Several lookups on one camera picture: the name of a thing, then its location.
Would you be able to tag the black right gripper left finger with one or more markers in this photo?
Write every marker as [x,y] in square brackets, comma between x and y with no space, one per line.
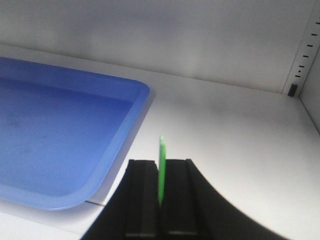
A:
[131,212]

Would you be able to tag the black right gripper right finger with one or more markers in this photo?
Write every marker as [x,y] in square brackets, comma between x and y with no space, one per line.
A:
[193,210]

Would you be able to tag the green plastic spoon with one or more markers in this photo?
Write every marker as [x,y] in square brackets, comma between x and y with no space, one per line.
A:
[161,169]

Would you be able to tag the blue plastic tray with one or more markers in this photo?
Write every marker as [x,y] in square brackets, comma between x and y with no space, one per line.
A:
[61,130]

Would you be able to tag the slotted white shelf rail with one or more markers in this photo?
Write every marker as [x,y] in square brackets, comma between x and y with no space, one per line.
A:
[305,55]

